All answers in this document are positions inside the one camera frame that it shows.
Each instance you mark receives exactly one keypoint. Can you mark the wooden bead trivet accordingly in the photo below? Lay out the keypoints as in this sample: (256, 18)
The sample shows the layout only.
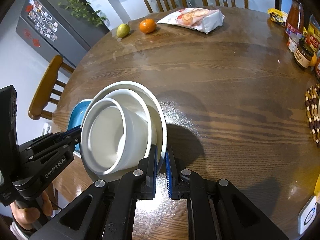
(312, 111)

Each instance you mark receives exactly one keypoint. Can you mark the blue dish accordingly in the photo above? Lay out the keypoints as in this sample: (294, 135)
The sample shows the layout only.
(76, 118)

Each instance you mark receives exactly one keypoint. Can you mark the wooden chair left side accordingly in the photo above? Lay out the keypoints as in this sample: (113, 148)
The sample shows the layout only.
(46, 88)

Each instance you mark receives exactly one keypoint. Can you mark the bread bag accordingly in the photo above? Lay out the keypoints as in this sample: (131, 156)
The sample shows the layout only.
(203, 20)

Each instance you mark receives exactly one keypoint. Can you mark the yellow cap vinegar bottle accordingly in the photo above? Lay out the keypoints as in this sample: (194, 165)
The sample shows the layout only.
(313, 34)

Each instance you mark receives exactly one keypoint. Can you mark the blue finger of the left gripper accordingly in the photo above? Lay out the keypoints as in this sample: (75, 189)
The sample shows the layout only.
(74, 133)

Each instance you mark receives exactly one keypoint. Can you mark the small white deep bowl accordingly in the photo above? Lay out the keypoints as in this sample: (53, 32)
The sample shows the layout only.
(102, 136)

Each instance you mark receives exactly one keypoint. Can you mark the grey refrigerator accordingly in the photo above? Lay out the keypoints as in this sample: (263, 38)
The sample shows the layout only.
(51, 30)

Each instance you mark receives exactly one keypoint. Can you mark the red sauce bottle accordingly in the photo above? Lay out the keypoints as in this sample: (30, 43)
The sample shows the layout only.
(295, 20)

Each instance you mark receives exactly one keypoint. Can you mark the person left hand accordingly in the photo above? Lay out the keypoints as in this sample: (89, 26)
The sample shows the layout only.
(25, 217)

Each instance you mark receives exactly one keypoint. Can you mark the brown sauce jar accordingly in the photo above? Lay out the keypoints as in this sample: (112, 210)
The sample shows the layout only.
(303, 54)

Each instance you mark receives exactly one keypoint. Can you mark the hanging green vine plant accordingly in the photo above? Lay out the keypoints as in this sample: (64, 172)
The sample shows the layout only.
(81, 9)

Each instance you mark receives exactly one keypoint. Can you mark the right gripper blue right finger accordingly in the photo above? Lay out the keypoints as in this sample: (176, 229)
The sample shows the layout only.
(176, 172)

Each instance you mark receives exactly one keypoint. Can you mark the orange mandarin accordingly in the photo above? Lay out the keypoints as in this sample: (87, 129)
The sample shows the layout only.
(147, 26)

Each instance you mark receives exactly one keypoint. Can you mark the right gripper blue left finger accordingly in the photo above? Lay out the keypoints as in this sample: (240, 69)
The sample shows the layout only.
(147, 185)

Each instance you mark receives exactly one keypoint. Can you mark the red lid chili jar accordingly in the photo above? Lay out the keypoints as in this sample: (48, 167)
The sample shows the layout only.
(317, 69)

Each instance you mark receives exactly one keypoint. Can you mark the large grey bowl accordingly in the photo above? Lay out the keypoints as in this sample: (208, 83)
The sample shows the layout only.
(159, 126)

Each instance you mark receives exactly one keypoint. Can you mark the white medium bowl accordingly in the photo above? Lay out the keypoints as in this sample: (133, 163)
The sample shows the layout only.
(138, 127)

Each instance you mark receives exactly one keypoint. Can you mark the yellow snack packet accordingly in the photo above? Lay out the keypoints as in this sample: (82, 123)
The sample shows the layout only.
(277, 16)

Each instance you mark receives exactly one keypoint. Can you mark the small white red jar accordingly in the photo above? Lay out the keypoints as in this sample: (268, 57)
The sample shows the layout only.
(292, 44)

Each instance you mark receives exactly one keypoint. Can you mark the green pear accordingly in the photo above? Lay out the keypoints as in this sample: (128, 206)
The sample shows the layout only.
(123, 30)

